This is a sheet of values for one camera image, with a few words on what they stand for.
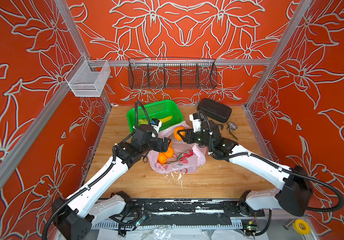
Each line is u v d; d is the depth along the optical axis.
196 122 0.67
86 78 0.92
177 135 0.74
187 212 0.73
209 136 0.56
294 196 0.39
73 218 0.37
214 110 1.08
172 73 0.97
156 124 0.63
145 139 0.55
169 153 0.89
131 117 1.05
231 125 1.04
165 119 1.08
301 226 0.68
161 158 0.85
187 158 0.77
